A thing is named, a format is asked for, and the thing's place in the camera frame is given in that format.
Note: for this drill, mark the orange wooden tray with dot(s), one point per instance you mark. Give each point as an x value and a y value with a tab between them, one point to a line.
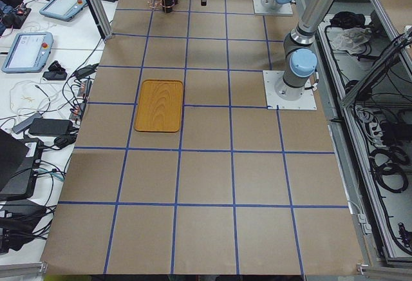
159	106

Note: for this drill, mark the blue teach pendant far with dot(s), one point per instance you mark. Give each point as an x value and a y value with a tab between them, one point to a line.
64	10

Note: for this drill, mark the blue teach pendant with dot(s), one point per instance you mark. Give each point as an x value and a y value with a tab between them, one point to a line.
64	10
29	53

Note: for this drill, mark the white crumpled cloth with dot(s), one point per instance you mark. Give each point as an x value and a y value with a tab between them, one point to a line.
353	40

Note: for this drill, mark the blue teach pendant near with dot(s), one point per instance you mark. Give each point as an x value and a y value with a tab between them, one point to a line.
29	53

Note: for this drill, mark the large black power brick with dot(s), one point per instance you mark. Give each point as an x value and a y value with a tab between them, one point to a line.
50	127

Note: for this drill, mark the black laptop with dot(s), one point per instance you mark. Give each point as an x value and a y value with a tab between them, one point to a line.
20	158

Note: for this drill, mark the aluminium frame post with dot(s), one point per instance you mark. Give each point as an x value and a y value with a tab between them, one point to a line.
100	18

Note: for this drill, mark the small black camera device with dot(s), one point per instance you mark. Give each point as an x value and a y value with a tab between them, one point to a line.
55	72

